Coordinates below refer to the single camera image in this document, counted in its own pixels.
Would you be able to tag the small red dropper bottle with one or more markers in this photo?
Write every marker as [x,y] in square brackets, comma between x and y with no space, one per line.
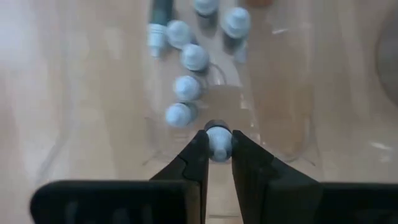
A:
[195,57]

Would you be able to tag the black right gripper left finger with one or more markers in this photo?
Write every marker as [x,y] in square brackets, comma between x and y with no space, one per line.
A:
[196,165]

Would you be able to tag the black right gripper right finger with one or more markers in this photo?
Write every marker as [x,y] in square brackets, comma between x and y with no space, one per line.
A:
[264,193]

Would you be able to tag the small dropper bottle magenta label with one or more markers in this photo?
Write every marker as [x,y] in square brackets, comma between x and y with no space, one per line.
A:
[219,143]

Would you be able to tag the clear plastic bin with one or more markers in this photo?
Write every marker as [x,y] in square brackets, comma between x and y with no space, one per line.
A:
[280,124]

